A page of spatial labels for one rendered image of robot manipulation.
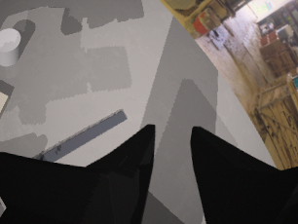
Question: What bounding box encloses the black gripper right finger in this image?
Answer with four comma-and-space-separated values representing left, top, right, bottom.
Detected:
189, 127, 298, 224

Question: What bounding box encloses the white cylinder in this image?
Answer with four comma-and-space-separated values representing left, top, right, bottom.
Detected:
0, 28, 20, 66

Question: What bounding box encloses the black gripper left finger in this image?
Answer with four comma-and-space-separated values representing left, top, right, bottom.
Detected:
0, 125, 156, 224

